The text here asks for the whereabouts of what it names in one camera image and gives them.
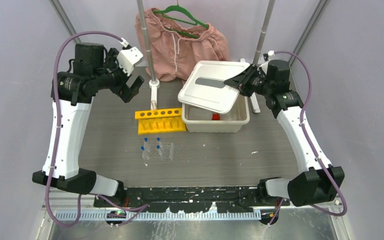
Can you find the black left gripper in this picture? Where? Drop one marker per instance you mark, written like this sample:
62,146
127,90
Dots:
112,62

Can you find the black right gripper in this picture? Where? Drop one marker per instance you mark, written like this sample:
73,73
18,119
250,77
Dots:
241,81

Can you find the large clear glass test tube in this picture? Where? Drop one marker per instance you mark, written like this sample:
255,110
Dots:
153,105

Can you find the white plastic lid tray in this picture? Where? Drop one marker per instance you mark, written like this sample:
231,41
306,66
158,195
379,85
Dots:
205,86

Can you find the white plastic squeeze bottle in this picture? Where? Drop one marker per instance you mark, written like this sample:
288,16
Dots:
215,117

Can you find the blue-capped small test tube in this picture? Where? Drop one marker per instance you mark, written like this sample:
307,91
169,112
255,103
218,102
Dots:
145,154

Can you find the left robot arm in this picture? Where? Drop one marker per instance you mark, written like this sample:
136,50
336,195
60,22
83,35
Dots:
92,69

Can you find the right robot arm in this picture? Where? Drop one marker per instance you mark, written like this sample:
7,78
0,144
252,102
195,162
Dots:
318,180

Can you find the right metal rack pole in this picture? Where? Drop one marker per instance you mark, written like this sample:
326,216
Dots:
257,54

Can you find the metal rack pole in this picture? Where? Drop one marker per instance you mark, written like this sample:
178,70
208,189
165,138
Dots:
257,54
154,83

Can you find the left metal rack pole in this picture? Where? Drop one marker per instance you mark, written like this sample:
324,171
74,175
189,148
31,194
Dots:
154,83

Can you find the yellow plastic test tube rack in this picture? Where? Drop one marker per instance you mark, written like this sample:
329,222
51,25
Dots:
168,120

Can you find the beige plastic bin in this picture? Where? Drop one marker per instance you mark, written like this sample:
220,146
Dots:
199,120

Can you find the clear acrylic tube rack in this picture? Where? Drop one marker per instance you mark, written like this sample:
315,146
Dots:
167,151

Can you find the pink fabric shorts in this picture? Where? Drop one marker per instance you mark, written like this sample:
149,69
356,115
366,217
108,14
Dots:
175,50

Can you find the green clothes hanger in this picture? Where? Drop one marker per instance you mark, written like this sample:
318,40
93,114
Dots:
192,20

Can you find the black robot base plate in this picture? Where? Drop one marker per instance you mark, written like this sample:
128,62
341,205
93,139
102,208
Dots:
227,199

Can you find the white slotted cable duct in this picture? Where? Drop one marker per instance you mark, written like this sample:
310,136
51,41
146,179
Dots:
212,215

